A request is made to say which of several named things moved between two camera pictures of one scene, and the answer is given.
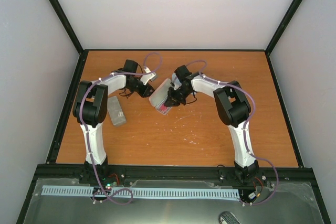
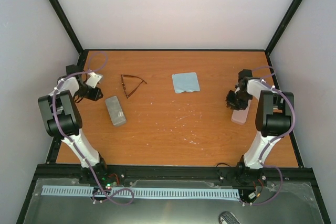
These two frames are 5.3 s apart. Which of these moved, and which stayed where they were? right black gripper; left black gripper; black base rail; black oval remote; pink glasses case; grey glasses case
Moved: left black gripper; pink glasses case; right black gripper
Stayed: grey glasses case; black oval remote; black base rail
